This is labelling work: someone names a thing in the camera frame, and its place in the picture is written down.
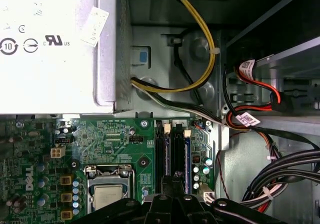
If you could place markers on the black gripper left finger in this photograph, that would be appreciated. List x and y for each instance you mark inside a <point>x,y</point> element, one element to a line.
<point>160,209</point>

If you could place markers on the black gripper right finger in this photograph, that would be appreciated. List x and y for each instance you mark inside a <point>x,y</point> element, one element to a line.
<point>190,209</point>

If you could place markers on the blue RAM stick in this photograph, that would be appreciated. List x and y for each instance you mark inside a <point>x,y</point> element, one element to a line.
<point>188,164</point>

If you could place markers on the white latch RAM slot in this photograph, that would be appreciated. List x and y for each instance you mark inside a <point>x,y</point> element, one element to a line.
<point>167,128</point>
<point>187,133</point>

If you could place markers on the white plug connector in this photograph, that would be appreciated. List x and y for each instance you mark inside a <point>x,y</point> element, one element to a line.
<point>209,197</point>

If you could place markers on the silver CPU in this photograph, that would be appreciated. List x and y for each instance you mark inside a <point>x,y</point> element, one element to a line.
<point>108,196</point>

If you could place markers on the metal socket cover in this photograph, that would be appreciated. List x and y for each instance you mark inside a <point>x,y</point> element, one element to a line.
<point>107,180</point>

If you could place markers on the CPU socket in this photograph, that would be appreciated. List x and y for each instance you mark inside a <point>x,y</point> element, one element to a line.
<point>90,184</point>

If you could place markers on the green Dell motherboard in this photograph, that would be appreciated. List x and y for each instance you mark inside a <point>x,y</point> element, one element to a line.
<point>112,144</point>

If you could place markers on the white barcode label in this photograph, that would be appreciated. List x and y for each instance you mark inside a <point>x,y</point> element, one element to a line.
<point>247,119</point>
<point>247,69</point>

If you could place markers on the white four-pin connector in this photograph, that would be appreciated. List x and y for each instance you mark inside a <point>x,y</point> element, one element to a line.
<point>58,152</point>

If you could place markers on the blue plastic tab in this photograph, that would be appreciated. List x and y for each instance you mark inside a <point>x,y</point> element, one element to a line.
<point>143,57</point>

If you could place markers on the silver power supply unit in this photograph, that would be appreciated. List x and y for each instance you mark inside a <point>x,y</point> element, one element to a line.
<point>50,84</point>

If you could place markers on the metal drive cage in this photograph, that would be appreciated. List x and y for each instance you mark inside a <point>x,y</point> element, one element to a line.
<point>287,69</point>

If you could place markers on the white paper sticker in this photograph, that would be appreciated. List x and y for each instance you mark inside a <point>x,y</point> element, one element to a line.
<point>96,26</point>

